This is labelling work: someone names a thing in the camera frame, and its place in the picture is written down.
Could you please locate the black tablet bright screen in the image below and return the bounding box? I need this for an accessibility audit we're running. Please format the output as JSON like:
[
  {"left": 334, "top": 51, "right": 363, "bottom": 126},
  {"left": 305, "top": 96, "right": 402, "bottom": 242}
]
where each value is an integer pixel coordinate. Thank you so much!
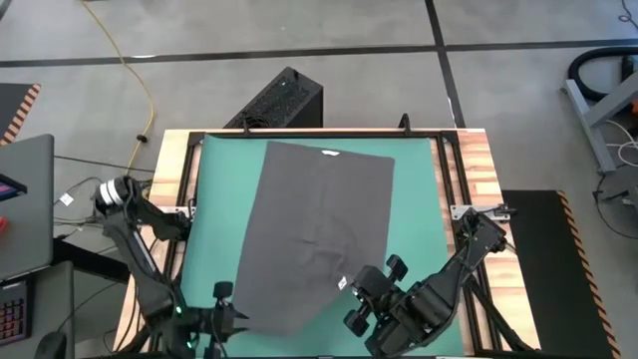
[{"left": 0, "top": 173, "right": 29, "bottom": 203}]

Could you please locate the black cable bundle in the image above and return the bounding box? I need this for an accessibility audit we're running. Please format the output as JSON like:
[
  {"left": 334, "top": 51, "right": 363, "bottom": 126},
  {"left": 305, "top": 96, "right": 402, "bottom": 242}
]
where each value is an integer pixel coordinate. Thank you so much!
[{"left": 468, "top": 278, "right": 534, "bottom": 355}]

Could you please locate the black floor mat striped edge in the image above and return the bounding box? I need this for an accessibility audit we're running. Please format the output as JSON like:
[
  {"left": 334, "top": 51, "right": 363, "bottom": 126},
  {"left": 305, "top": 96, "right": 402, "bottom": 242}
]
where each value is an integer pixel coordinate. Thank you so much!
[
  {"left": 0, "top": 83, "right": 41, "bottom": 147},
  {"left": 500, "top": 188, "right": 622, "bottom": 359}
]

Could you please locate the backlit black keyboard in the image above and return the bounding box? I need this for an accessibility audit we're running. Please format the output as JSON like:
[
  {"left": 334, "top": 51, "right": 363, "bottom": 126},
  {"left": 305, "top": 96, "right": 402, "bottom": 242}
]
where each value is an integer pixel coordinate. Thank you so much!
[{"left": 0, "top": 278, "right": 32, "bottom": 346}]

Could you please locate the white floor cable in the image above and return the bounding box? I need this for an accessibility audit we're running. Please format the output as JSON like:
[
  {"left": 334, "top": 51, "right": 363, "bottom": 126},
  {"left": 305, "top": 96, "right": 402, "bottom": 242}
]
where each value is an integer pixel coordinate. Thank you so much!
[{"left": 605, "top": 119, "right": 638, "bottom": 169}]

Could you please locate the black computer tower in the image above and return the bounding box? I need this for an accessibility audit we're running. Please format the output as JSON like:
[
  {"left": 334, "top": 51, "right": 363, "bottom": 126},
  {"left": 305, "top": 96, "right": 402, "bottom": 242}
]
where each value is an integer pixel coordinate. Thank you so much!
[{"left": 223, "top": 66, "right": 324, "bottom": 130}]

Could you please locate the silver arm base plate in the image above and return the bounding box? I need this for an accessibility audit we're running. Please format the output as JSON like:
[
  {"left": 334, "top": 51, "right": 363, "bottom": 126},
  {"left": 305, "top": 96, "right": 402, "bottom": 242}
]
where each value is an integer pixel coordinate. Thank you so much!
[{"left": 450, "top": 202, "right": 515, "bottom": 221}]

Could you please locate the green table mat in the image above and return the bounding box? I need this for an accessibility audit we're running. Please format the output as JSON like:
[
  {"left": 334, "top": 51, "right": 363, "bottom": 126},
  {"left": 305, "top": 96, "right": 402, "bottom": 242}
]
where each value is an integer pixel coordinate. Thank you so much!
[{"left": 178, "top": 134, "right": 465, "bottom": 358}]

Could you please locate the black aluminium table frame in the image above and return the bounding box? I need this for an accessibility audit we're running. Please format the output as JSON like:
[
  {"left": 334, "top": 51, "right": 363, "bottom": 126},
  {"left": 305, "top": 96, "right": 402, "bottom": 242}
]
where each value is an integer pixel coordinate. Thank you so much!
[{"left": 149, "top": 130, "right": 534, "bottom": 358}]

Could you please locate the dark grey desk top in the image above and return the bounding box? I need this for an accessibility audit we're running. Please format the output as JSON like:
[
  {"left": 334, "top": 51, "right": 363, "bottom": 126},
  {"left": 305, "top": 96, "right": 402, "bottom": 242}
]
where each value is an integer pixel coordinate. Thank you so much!
[{"left": 0, "top": 261, "right": 76, "bottom": 359}]

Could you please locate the yellow floor cable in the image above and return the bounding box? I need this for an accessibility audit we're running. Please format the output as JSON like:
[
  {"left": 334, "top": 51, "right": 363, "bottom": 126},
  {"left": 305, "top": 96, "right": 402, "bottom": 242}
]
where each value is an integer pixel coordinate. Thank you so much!
[{"left": 79, "top": 0, "right": 157, "bottom": 176}]

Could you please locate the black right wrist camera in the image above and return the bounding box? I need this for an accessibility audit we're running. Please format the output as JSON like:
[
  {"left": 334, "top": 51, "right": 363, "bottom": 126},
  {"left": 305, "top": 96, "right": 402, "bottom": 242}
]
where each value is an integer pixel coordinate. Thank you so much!
[{"left": 351, "top": 265, "right": 394, "bottom": 301}]

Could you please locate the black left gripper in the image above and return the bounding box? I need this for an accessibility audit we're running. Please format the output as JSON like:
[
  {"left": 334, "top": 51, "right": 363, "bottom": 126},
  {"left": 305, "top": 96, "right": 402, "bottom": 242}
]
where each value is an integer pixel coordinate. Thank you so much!
[{"left": 196, "top": 280, "right": 249, "bottom": 350}]

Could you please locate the black vacuum hose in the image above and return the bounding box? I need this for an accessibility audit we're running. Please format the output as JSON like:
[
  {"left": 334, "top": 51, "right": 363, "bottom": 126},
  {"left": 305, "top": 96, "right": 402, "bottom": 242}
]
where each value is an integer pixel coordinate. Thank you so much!
[{"left": 567, "top": 45, "right": 638, "bottom": 104}]

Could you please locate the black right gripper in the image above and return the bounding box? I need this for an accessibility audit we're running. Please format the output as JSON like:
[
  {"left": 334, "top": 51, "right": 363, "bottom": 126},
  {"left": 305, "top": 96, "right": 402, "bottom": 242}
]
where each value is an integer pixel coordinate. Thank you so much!
[{"left": 343, "top": 253, "right": 410, "bottom": 338}]

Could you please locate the grey metal stand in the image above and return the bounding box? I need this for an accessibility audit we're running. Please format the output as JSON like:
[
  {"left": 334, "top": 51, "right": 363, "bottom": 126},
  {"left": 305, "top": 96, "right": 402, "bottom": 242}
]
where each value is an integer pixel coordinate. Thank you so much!
[{"left": 562, "top": 69, "right": 638, "bottom": 175}]

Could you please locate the grey towel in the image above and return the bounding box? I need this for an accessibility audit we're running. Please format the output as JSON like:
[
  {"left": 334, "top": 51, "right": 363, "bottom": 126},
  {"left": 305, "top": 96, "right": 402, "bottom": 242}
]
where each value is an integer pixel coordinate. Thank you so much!
[{"left": 231, "top": 140, "right": 396, "bottom": 338}]

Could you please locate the round grey stand base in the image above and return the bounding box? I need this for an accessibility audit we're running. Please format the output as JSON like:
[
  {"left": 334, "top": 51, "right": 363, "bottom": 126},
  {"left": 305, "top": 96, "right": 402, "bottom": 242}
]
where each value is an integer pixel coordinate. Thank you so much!
[{"left": 592, "top": 167, "right": 638, "bottom": 240}]

